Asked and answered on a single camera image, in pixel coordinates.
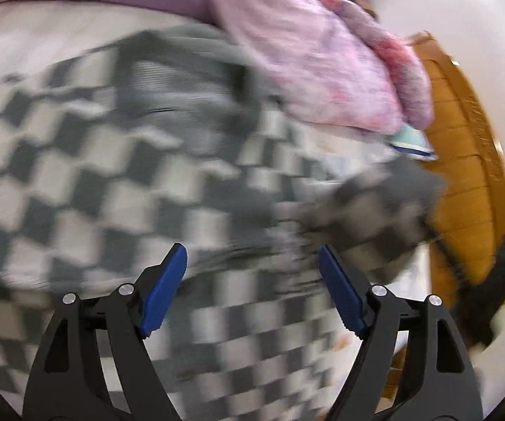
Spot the wooden headboard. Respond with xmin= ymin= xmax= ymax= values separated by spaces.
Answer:
xmin=404 ymin=31 xmax=505 ymax=292

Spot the blue striped edge pillow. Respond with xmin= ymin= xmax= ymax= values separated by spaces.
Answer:
xmin=386 ymin=123 xmax=438 ymax=161

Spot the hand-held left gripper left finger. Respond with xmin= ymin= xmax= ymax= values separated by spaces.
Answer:
xmin=22 ymin=243 xmax=188 ymax=421

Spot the purple floral quilt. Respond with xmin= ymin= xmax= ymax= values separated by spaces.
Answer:
xmin=0 ymin=0 xmax=435 ymax=135

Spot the gray white checkered sweater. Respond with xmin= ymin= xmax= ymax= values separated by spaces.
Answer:
xmin=0 ymin=24 xmax=448 ymax=421

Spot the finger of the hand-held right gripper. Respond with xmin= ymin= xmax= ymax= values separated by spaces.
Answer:
xmin=425 ymin=225 xmax=471 ymax=291

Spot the bed with floral sheet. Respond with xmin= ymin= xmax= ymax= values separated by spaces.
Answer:
xmin=0 ymin=2 xmax=433 ymax=421

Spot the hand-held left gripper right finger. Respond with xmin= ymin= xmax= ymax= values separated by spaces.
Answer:
xmin=318 ymin=245 xmax=485 ymax=421

